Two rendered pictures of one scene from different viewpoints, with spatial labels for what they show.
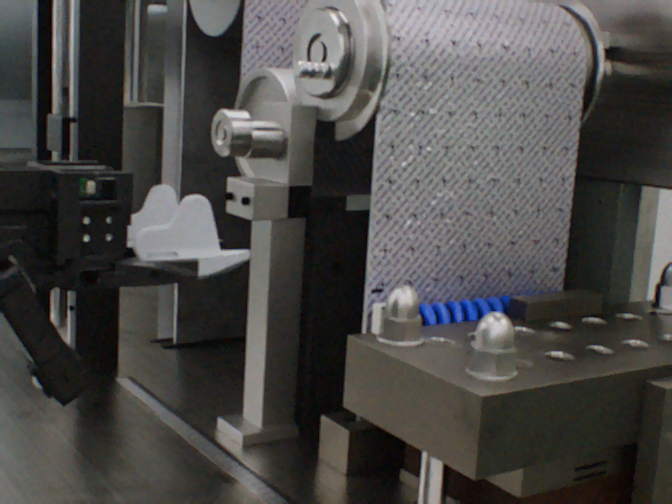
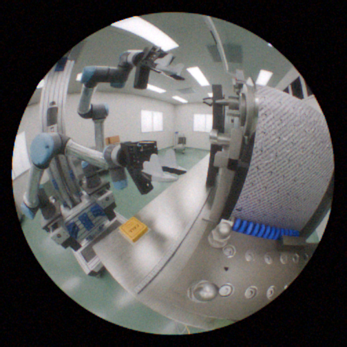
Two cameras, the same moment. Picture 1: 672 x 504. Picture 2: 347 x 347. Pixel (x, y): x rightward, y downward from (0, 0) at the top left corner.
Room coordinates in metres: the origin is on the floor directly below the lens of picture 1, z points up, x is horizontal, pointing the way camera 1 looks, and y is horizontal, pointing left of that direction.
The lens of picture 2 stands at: (0.65, -0.10, 1.19)
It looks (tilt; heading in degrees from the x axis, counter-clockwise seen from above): 26 degrees down; 66
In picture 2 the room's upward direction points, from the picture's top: straight up
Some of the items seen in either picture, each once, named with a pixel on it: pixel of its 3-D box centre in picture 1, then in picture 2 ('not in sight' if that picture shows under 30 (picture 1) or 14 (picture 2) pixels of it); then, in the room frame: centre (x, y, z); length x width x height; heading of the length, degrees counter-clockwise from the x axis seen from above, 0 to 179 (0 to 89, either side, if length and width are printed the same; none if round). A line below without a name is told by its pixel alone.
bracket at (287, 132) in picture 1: (263, 273); (220, 182); (0.87, 0.06, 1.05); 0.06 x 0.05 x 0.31; 124
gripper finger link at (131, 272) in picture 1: (133, 268); (143, 171); (0.67, 0.14, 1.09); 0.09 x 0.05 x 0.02; 115
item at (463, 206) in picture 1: (477, 218); (290, 197); (0.88, -0.13, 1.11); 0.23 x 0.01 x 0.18; 124
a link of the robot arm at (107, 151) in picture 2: not in sight; (113, 154); (0.57, 0.33, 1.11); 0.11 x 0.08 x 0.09; 124
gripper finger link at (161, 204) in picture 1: (165, 223); (171, 160); (0.74, 0.13, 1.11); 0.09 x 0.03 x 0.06; 133
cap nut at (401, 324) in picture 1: (402, 312); (222, 233); (0.75, -0.06, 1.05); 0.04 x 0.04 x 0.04
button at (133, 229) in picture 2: not in sight; (133, 229); (0.60, 0.11, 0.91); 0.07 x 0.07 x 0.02; 34
